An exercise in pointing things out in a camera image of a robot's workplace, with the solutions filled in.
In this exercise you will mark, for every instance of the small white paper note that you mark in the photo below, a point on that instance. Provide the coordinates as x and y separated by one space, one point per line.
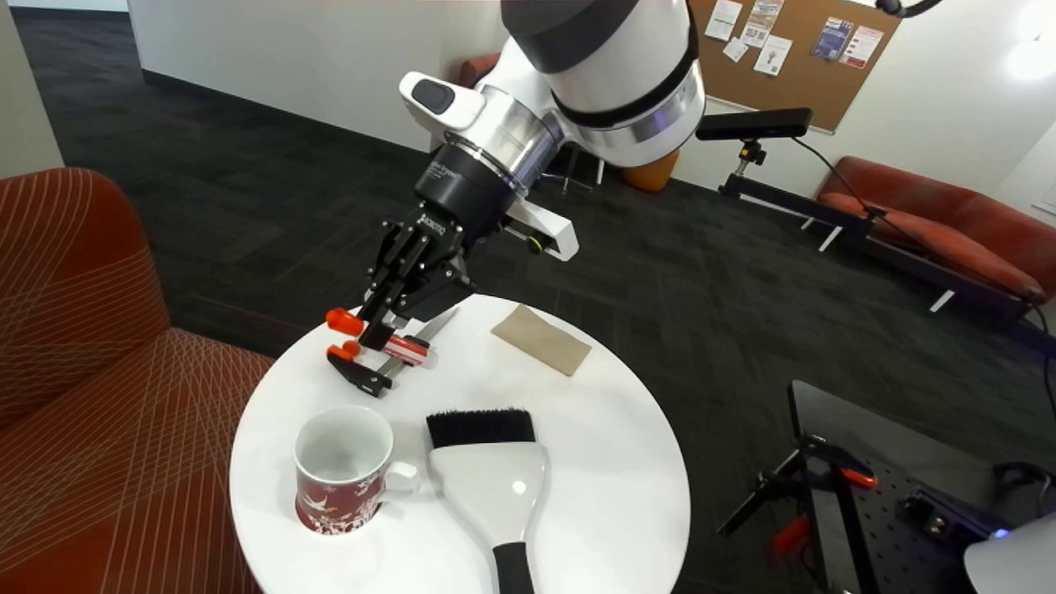
736 49

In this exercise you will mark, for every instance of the red and white flyer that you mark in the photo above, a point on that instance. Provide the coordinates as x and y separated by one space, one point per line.
861 46

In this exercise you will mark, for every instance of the blue flyer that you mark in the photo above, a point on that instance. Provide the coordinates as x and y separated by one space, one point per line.
832 38

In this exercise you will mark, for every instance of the red sofa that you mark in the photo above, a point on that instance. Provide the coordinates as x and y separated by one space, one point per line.
478 70

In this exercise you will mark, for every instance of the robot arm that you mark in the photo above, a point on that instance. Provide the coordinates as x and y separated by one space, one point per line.
610 66

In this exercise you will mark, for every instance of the brown paper napkin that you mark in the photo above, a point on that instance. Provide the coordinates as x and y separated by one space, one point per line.
542 339

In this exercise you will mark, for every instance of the black power box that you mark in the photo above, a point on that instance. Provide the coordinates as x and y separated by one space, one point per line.
949 518

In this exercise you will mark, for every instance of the cork board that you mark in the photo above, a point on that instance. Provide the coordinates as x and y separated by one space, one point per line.
813 91

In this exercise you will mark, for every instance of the printed paper flyer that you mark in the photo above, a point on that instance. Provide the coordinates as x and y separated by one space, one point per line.
762 23

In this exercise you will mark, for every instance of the white paper sheet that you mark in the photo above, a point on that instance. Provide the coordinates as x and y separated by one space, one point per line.
723 18

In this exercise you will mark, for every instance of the red floral mug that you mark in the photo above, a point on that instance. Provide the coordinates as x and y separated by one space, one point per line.
338 495

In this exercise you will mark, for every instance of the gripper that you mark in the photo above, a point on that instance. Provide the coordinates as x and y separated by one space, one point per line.
462 194

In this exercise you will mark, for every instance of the red bench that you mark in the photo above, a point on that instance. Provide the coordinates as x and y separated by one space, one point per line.
949 227

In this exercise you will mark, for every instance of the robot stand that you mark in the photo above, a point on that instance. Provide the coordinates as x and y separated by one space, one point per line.
874 511

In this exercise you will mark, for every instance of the white brush with black bristles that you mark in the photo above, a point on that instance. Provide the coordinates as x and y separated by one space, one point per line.
491 487

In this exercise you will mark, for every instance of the white paper with red print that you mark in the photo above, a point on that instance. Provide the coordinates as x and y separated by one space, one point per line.
773 55

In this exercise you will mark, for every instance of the orange patterned armchair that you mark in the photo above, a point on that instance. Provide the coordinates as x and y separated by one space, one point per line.
91 396

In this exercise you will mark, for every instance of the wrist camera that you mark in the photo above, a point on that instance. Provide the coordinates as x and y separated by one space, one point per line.
554 229

